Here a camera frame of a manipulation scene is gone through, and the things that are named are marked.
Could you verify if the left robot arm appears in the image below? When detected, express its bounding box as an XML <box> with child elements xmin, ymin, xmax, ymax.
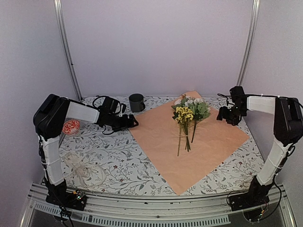
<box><xmin>33</xmin><ymin>94</ymin><xmax>139</xmax><ymax>186</ymax></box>

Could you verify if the red white patterned bowl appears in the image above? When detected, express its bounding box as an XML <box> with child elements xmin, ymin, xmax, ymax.
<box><xmin>62</xmin><ymin>119</ymin><xmax>80</xmax><ymax>135</ymax></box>

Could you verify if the white rose flower bunch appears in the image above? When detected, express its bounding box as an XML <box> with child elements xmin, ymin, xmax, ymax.
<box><xmin>171</xmin><ymin>95</ymin><xmax>195</xmax><ymax>110</ymax></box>

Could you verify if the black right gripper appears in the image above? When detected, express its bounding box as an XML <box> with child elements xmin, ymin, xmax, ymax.
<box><xmin>216</xmin><ymin>105</ymin><xmax>246</xmax><ymax>125</ymax></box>

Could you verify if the left aluminium frame post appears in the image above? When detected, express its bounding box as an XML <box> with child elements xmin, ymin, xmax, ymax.
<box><xmin>53</xmin><ymin>0</ymin><xmax>83</xmax><ymax>101</ymax></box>

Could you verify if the cream ribbon bow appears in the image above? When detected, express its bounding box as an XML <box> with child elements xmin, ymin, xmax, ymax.
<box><xmin>63</xmin><ymin>152</ymin><xmax>107</xmax><ymax>190</ymax></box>

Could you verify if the yellow flower bunch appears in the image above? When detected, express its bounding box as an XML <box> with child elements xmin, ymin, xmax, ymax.
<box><xmin>174</xmin><ymin>106</ymin><xmax>194</xmax><ymax>156</ymax></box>

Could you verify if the dark grey mug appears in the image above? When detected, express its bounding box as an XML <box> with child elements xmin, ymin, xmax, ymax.
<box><xmin>129</xmin><ymin>93</ymin><xmax>145</xmax><ymax>113</ymax></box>

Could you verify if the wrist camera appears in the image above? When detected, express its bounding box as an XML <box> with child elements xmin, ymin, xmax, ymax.
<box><xmin>230</xmin><ymin>86</ymin><xmax>246</xmax><ymax>107</ymax></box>
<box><xmin>101</xmin><ymin>96</ymin><xmax>126</xmax><ymax>115</ymax></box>

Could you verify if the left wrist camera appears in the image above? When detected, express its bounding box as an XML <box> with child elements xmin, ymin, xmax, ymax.
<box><xmin>101</xmin><ymin>96</ymin><xmax>126</xmax><ymax>115</ymax></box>

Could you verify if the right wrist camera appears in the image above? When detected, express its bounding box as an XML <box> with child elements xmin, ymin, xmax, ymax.
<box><xmin>230</xmin><ymin>86</ymin><xmax>246</xmax><ymax>107</ymax></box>

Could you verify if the aluminium frame post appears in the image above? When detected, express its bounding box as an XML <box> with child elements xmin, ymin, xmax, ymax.
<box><xmin>53</xmin><ymin>0</ymin><xmax>83</xmax><ymax>101</ymax></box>
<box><xmin>236</xmin><ymin>0</ymin><xmax>260</xmax><ymax>86</ymax></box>

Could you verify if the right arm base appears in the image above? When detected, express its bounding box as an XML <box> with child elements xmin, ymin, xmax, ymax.
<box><xmin>227</xmin><ymin>176</ymin><xmax>273</xmax><ymax>222</ymax></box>

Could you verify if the front aluminium rail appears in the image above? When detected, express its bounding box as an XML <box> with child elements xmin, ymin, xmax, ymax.
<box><xmin>20</xmin><ymin>184</ymin><xmax>297</xmax><ymax>227</ymax></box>

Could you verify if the right aluminium frame post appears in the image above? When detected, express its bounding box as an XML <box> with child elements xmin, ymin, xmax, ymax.
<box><xmin>236</xmin><ymin>0</ymin><xmax>260</xmax><ymax>86</ymax></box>

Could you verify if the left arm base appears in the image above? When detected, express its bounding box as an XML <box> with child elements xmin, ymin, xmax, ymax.
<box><xmin>45</xmin><ymin>179</ymin><xmax>87</xmax><ymax>211</ymax></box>

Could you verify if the white purple flower bunch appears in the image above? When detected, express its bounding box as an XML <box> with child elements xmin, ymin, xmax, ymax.
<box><xmin>172</xmin><ymin>97</ymin><xmax>211</xmax><ymax>143</ymax></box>

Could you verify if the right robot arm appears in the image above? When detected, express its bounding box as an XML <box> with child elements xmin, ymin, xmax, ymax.
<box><xmin>217</xmin><ymin>94</ymin><xmax>303</xmax><ymax>186</ymax></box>

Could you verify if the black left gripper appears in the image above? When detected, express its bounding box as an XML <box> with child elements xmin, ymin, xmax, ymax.
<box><xmin>108</xmin><ymin>113</ymin><xmax>139</xmax><ymax>132</ymax></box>

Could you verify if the peach wrapping paper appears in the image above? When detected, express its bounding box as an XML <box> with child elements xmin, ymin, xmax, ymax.
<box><xmin>130</xmin><ymin>101</ymin><xmax>249</xmax><ymax>195</ymax></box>

